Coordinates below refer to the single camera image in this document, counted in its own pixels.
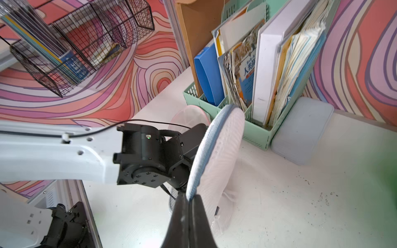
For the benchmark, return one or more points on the brown cardboard folder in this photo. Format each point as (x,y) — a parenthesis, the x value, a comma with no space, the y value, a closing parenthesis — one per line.
(197,19)

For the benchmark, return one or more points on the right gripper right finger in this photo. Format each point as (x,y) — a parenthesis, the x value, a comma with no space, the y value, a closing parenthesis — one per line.
(200,235)

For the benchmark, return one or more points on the blue folder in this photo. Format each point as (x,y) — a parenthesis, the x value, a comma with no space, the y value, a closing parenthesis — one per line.
(208,74)

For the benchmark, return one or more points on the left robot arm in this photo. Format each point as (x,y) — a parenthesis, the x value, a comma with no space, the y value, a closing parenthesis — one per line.
(132,152)

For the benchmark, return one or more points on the magazines in organizer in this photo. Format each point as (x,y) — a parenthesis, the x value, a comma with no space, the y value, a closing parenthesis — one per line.
(236,41)

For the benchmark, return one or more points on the grey flat case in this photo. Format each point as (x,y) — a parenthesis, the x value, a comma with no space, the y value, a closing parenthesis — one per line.
(301,130)

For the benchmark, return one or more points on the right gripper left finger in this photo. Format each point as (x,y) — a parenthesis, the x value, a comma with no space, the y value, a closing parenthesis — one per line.
(177,235)

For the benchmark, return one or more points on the black wire basket left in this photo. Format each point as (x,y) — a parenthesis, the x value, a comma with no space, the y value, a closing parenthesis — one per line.
(95,34)

